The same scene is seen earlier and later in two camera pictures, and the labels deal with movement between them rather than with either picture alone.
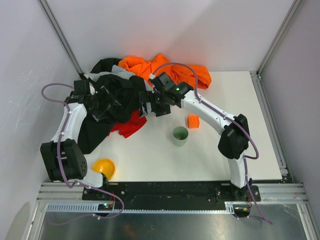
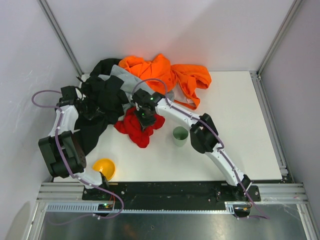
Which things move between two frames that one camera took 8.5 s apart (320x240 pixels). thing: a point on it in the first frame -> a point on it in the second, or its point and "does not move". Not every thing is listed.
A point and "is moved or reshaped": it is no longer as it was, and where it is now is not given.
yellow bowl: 105,166 does not move
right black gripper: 152,103 -> 145,122
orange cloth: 195,76 does not move
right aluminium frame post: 271,49 does not move
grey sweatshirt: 116,71 is moved or reshaped
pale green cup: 180,134 does not move
